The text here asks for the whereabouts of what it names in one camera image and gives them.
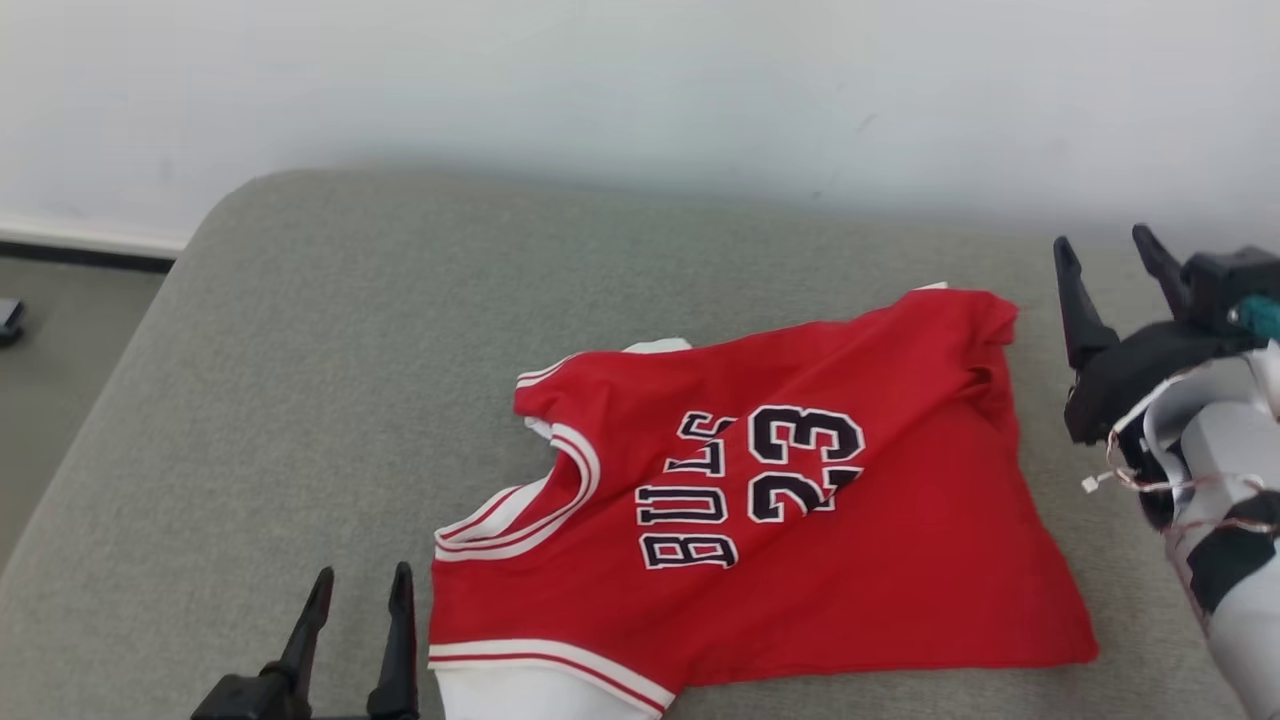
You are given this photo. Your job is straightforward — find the grey fabric sofa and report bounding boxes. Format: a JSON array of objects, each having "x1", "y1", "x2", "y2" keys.
[{"x1": 0, "y1": 168, "x2": 1280, "y2": 720}]

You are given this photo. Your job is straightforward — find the red Bulls 23 jersey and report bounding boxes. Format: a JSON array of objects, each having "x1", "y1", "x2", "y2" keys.
[{"x1": 427, "y1": 282, "x2": 1101, "y2": 720}]

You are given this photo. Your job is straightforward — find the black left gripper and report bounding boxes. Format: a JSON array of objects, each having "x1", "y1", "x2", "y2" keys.
[{"x1": 190, "y1": 561, "x2": 421, "y2": 720}]

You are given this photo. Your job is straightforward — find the thin right gripper cable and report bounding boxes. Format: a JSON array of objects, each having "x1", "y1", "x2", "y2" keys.
[{"x1": 1080, "y1": 400, "x2": 1280, "y2": 536}]

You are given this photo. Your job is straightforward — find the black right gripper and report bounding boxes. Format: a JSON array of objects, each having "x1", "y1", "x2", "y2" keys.
[{"x1": 1053, "y1": 224, "x2": 1280, "y2": 447}]

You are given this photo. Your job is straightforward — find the white and black baseboard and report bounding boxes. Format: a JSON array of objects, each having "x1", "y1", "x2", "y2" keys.
[{"x1": 0, "y1": 208, "x2": 191, "y2": 274}]

